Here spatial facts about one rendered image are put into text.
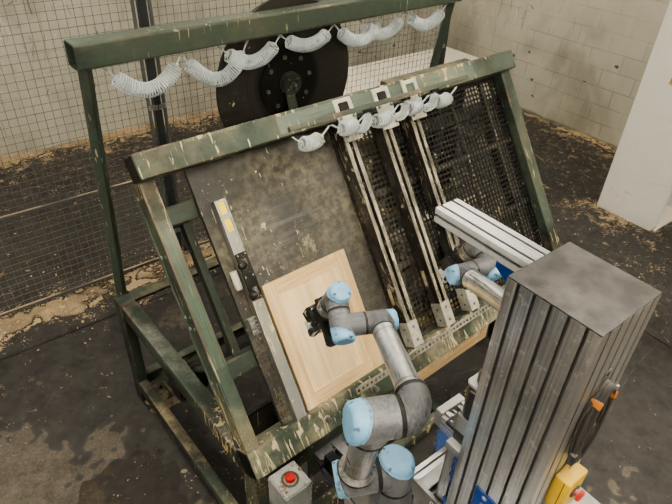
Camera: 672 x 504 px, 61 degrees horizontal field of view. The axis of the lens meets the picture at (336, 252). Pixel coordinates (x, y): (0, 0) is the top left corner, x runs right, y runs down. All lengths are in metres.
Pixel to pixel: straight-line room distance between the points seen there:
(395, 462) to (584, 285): 0.84
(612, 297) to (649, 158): 4.44
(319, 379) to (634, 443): 2.15
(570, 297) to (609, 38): 6.19
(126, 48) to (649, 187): 4.68
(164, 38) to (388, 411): 1.70
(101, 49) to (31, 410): 2.34
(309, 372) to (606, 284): 1.39
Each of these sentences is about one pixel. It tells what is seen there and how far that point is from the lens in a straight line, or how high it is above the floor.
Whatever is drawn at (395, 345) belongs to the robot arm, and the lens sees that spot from 1.72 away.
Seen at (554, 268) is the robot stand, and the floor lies 2.03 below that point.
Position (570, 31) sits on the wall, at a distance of 7.68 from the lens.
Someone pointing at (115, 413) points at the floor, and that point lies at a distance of 3.79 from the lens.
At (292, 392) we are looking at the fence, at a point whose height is 1.00.
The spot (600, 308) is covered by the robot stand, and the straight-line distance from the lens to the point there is 1.39.
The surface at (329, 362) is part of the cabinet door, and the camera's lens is 2.52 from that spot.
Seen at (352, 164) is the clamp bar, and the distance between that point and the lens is 2.57.
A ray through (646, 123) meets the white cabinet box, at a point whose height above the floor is 0.92.
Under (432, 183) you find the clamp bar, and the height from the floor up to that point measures 1.49.
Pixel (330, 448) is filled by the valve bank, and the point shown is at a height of 0.74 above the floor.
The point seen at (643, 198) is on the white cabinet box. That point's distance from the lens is 5.95.
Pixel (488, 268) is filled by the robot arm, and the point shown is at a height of 1.56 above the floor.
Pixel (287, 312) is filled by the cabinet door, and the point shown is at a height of 1.24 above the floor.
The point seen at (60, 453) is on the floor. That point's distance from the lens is 3.72.
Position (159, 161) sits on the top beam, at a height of 1.88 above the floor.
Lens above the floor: 2.84
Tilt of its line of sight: 36 degrees down
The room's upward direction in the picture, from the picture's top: 3 degrees clockwise
